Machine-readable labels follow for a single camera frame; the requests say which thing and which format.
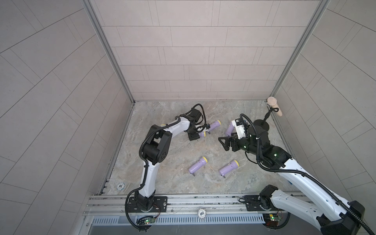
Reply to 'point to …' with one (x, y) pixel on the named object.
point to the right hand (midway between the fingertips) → (224, 137)
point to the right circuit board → (272, 219)
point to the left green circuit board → (146, 220)
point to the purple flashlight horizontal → (203, 134)
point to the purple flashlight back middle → (214, 125)
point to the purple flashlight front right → (233, 165)
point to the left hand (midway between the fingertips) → (196, 132)
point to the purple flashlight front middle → (202, 161)
